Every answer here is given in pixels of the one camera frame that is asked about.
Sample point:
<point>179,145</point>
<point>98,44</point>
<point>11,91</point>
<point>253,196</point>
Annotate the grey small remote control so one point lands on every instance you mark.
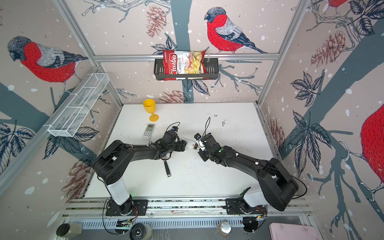
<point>149,131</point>

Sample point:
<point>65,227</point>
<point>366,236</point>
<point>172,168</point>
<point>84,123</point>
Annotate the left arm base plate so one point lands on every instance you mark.
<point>130,208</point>

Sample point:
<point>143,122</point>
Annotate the silver topped jar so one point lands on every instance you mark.
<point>224,228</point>

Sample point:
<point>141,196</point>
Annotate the grey cylinder can left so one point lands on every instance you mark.
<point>69,230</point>

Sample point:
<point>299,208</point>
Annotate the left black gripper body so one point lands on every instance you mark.
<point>179,146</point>

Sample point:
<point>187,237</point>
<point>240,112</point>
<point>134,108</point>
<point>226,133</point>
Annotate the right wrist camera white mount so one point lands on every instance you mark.
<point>199,141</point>

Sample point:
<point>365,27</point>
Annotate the white remote control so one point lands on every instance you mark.
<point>190,143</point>

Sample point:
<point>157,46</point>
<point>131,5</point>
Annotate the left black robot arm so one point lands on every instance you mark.
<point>112,163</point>

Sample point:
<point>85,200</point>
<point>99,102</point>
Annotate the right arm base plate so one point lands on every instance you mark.
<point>240,207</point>

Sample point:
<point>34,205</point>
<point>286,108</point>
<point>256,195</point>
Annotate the red cassava chips bag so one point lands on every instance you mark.
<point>183,62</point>

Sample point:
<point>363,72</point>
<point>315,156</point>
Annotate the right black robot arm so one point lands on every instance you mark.
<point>277,185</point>

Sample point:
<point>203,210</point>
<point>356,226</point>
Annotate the yellow plastic goblet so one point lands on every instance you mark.
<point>150,107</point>

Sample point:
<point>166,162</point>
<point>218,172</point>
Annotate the black wall basket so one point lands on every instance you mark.
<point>211,68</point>

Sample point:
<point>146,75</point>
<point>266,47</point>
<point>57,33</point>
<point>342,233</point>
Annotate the white wire wall basket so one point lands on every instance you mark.
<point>81,102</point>

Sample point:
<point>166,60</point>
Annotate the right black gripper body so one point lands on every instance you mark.
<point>204,154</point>

